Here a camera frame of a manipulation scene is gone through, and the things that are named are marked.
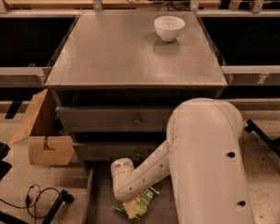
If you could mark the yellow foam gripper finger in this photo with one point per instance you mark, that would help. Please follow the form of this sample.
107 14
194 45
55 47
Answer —
131 208

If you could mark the bottom open grey drawer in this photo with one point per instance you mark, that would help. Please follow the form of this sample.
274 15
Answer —
101 205

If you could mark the white ceramic bowl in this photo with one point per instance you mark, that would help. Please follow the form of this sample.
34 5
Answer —
168 28

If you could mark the middle grey drawer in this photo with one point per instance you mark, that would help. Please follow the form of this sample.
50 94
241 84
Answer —
110 151

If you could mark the black chair base right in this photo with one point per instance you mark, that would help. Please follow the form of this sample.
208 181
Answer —
265 150

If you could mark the cardboard box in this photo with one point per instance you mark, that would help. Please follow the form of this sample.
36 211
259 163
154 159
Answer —
39 126

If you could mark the grey drawer cabinet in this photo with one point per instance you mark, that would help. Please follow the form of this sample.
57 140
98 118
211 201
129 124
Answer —
120 50

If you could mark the green jalapeno chip bag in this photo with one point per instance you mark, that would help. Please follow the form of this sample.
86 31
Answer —
145 198

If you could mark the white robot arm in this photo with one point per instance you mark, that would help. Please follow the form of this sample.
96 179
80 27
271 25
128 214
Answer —
202 156

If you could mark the top grey drawer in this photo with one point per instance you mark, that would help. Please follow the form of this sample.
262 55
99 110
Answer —
114 119

